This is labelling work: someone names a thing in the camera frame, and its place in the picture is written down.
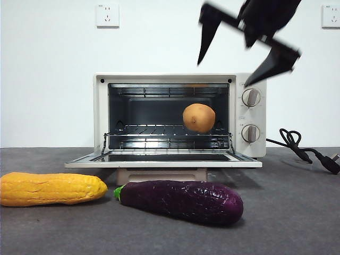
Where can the beige oven knob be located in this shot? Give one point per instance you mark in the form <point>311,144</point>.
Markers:
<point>250,133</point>
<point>250,97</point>

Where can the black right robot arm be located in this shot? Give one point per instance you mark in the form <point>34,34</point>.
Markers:
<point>265,16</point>

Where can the brown potato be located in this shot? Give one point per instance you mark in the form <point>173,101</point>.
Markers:
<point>198,117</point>

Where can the white wall socket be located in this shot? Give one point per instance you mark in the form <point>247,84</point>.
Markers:
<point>107,16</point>
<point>332,16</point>

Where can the purple eggplant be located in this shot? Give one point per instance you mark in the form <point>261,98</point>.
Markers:
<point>180,199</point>

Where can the white Toshiba toaster oven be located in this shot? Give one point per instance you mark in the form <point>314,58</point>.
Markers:
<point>255,117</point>

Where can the yellow corn cob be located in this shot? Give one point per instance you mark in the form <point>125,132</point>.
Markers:
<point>53,190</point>

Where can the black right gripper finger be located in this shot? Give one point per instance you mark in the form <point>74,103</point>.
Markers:
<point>279,62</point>
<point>208,32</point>

